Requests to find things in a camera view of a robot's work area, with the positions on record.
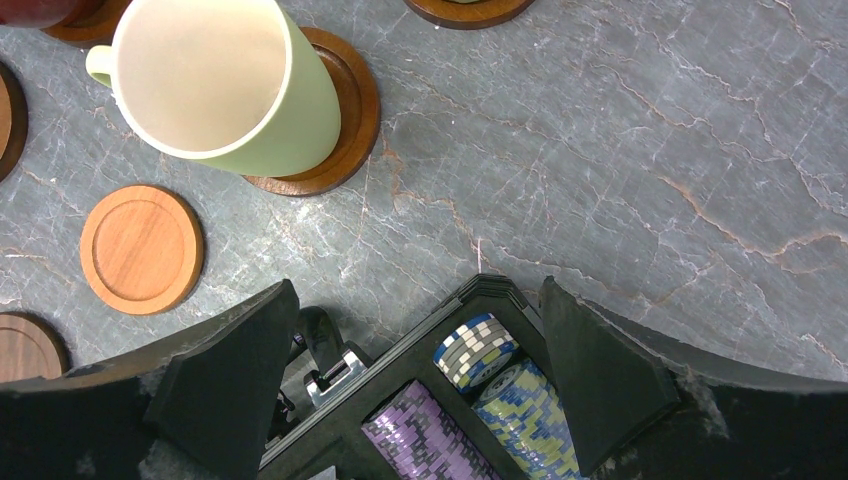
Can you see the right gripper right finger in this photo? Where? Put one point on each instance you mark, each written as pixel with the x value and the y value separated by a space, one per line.
pixel 643 405

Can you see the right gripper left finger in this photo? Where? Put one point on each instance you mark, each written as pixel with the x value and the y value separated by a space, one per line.
pixel 198 401

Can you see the light wooden coaster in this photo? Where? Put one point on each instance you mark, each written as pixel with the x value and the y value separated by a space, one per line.
pixel 142 249

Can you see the dark wooden coaster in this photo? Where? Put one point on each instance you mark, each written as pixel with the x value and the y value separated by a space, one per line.
pixel 31 347

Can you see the light green mug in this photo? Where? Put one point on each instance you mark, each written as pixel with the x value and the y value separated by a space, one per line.
pixel 233 85

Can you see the brown wooden coaster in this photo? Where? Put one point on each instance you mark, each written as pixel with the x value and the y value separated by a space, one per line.
pixel 468 15
pixel 14 120
pixel 360 108
pixel 96 29

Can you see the white bowl mug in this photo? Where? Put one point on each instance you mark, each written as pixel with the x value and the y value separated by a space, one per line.
pixel 37 13

